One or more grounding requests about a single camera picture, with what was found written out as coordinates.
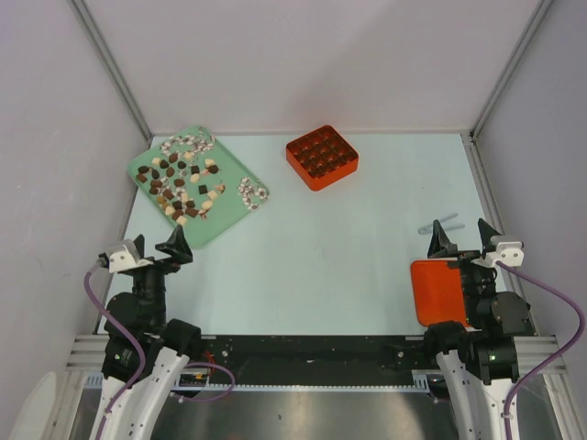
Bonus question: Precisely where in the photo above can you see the grey plastic tweezers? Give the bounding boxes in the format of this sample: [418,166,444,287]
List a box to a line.
[417,212,465,235]

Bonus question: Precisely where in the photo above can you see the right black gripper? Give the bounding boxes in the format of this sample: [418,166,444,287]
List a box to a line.
[426,216,499,324]

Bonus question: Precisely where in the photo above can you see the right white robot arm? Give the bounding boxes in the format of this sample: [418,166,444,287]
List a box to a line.
[423,219,533,439]

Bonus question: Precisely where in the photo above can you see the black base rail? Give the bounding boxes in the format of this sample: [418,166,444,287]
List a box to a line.
[203,335,438,389]

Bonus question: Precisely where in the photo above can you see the orange chocolate box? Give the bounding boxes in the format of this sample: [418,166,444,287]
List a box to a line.
[285,125,359,192]

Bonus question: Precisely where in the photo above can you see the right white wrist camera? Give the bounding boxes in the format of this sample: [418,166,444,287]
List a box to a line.
[472,236,525,269]

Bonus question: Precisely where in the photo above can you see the green floral tray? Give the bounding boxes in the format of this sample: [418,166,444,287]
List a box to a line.
[127,126,270,249]

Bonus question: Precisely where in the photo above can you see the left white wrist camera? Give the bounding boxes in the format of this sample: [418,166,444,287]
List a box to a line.
[97,239,152,274]

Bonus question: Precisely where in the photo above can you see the orange box lid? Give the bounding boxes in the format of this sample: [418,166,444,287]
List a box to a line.
[410,259,468,327]

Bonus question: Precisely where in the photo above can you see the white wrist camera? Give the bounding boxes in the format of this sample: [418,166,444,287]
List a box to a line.
[472,236,525,269]
[97,239,152,274]

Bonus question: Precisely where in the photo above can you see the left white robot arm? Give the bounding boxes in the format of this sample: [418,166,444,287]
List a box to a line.
[83,226,204,439]

